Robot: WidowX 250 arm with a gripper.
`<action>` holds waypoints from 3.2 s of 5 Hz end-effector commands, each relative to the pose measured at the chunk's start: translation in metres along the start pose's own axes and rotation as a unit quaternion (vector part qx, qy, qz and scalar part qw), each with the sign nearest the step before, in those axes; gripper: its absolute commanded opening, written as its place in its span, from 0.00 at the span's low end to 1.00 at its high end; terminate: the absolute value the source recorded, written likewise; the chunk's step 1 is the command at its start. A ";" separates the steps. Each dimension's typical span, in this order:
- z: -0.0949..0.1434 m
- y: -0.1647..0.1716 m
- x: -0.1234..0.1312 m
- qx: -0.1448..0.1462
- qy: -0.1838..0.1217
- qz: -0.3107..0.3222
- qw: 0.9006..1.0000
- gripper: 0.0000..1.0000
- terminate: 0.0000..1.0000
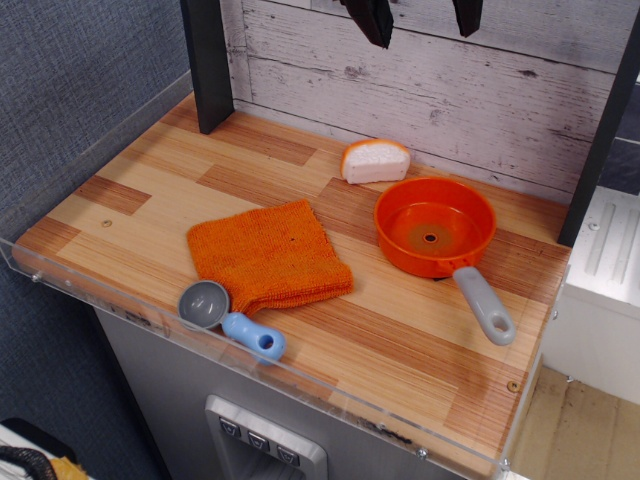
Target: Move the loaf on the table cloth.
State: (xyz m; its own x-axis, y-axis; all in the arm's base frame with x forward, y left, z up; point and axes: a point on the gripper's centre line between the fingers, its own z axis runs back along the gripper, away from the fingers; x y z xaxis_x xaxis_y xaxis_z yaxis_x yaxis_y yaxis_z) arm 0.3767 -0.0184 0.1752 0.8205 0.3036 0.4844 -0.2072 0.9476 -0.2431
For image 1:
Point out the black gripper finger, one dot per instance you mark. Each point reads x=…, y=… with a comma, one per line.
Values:
x=374, y=18
x=468, y=16

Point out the toy bread slice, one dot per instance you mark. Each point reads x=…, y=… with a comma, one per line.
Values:
x=375, y=160

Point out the orange knitted cloth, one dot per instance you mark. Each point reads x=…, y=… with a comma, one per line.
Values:
x=270, y=258

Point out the white grooved board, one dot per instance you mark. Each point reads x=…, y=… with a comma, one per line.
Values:
x=605, y=255

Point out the clear acrylic guard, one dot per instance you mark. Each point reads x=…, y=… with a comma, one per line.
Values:
x=401, y=356

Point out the grey toy fridge cabinet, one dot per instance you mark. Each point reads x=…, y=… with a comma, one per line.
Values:
x=171, y=384

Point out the silver dispenser panel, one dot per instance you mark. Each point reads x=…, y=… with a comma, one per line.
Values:
x=250, y=446

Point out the yellow object at corner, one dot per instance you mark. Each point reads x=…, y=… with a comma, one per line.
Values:
x=65, y=469

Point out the left dark grey post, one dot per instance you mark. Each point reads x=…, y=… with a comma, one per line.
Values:
x=206, y=47

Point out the dark grey post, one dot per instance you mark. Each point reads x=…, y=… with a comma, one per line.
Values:
x=206, y=47
x=613, y=112

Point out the right dark grey post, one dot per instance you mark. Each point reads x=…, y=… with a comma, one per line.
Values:
x=613, y=112

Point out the orange toy pan grey handle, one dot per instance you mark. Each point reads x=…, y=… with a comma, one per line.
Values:
x=439, y=228

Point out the grey scoop blue handle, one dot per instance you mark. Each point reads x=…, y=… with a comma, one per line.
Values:
x=206, y=305

